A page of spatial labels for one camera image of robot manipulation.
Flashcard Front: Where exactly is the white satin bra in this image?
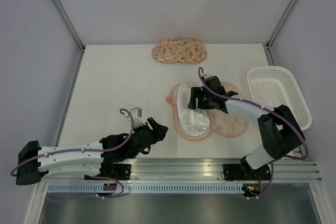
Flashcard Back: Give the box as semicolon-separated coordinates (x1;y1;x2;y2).
174;83;212;139

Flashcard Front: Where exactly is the floral mesh laundry bag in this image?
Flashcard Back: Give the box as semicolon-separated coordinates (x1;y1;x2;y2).
152;38;207;64
166;83;249;141

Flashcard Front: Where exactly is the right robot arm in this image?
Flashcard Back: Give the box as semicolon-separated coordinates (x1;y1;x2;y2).
188;76;307;179

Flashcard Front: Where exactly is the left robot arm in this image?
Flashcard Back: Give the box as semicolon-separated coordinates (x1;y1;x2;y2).
11;118;169;186

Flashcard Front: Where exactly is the white perforated plastic basket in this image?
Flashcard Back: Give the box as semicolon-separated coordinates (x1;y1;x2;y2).
247;66;312;131

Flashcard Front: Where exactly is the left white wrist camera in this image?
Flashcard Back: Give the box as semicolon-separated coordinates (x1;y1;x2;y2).
130;107;144;127

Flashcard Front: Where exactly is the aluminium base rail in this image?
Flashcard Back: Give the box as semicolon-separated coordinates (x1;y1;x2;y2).
41;158;322;183

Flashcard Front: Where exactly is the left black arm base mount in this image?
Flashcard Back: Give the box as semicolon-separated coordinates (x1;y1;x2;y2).
84;163;131;180

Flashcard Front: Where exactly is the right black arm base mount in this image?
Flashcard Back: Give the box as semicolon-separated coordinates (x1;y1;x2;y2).
221;163;271;182

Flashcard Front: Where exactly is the right aluminium frame post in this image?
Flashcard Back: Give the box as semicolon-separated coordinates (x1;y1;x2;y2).
264;0;299;50

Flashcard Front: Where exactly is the aluminium frame post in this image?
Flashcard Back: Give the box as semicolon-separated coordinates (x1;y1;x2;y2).
264;0;299;50
36;0;86;51

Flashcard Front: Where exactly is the white slotted cable duct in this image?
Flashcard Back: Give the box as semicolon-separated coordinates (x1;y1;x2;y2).
47;182;244;194

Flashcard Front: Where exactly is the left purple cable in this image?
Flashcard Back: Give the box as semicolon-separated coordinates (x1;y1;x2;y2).
10;108;136;177

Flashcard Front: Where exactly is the purple cable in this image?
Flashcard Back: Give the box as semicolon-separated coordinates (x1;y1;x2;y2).
197;67;310;162
10;108;136;177

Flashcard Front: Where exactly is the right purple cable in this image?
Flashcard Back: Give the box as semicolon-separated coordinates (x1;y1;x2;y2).
197;67;310;162

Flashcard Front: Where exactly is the left aluminium frame post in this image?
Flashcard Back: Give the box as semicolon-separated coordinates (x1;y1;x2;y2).
36;0;86;51

